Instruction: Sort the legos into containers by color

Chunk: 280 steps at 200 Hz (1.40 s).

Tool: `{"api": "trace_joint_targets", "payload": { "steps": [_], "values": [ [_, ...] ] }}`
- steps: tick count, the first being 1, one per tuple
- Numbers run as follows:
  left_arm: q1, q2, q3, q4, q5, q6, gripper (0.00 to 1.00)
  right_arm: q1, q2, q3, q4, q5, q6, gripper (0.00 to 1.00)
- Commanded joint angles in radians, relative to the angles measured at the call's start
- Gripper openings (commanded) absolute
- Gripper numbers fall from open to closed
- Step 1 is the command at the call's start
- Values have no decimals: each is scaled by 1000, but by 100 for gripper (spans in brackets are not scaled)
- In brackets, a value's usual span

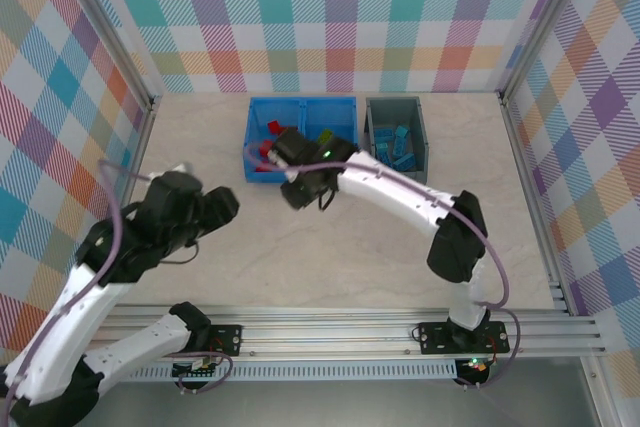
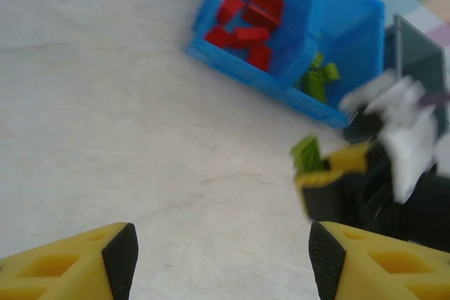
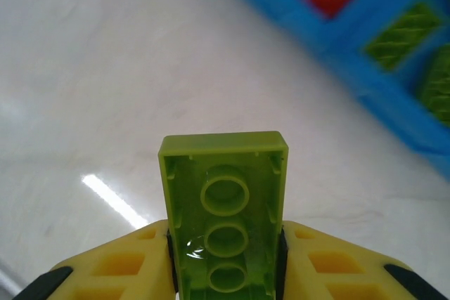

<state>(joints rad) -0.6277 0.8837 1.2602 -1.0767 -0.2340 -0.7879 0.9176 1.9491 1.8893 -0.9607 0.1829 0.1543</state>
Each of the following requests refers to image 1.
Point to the green two-by-four lego brick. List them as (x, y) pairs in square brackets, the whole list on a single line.
[(326, 136)]

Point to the chunky red lego brick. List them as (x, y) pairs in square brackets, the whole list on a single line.
[(265, 148)]

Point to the small red lego brick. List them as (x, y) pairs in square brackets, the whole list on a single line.
[(274, 126), (261, 168)]

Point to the blue two-compartment plastic bin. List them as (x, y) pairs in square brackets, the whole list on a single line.
[(325, 114)]

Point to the blue two-by-four lego brick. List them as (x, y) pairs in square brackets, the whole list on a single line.
[(385, 159), (399, 148), (384, 134)]

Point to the grey plastic bin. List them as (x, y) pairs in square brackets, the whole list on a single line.
[(390, 112)]

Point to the small teal lego brick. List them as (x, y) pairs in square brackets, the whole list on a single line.
[(402, 132)]

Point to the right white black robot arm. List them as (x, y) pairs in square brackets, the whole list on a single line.
[(400, 187)]

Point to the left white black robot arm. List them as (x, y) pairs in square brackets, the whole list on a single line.
[(55, 337)]

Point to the green circuit board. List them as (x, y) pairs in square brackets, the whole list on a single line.
[(197, 372)]

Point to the small lit controller board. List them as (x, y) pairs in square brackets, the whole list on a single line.
[(475, 366)]

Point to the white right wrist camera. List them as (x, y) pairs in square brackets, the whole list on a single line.
[(274, 156)]

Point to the aluminium side rail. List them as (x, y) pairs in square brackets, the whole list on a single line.
[(519, 147), (141, 137)]

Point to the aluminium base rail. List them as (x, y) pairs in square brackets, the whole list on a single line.
[(325, 332)]

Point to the aluminium frame post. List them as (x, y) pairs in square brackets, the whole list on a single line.
[(542, 22), (115, 22)]

